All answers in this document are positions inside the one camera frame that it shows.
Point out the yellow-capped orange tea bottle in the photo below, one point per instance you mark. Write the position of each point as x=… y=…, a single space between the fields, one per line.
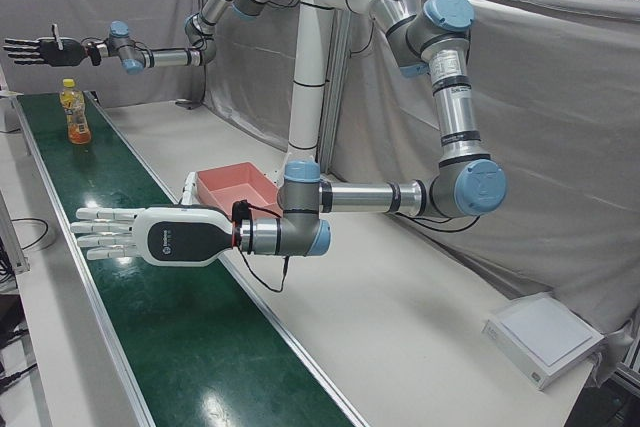
x=77 y=122

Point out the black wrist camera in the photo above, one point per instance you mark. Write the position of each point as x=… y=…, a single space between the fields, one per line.
x=94 y=53
x=241 y=208

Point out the black stand foot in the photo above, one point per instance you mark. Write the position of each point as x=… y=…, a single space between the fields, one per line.
x=187 y=104

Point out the dexterous robot hand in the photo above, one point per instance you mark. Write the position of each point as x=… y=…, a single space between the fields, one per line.
x=180 y=237
x=60 y=53

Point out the white flat box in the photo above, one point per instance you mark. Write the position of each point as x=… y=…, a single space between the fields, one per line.
x=545 y=342

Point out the pink plastic basket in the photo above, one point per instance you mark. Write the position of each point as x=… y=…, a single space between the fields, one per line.
x=235 y=187

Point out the silver UR5e robot arm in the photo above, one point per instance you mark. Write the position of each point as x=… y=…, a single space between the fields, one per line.
x=452 y=112
x=170 y=57

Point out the white robot torso stand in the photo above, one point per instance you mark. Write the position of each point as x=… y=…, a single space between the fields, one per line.
x=305 y=97

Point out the aluminium profile post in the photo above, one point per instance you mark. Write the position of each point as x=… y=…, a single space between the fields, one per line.
x=11 y=242

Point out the green conveyor belt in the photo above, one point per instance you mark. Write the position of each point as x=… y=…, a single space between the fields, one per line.
x=165 y=327

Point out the grey fabric curtain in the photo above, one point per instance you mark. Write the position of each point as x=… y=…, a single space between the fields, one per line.
x=550 y=147

